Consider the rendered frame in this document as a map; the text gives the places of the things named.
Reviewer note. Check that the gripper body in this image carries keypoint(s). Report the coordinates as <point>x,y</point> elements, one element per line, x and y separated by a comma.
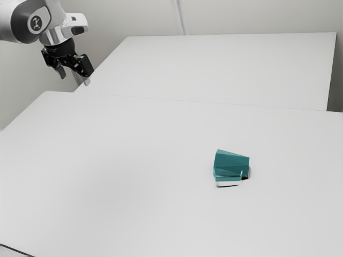
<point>59,51</point>

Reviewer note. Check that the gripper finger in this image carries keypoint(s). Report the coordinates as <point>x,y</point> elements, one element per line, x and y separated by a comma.
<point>61,71</point>
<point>80,78</point>

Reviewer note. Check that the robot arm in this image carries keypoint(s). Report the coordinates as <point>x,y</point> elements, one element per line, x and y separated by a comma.
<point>29,21</point>

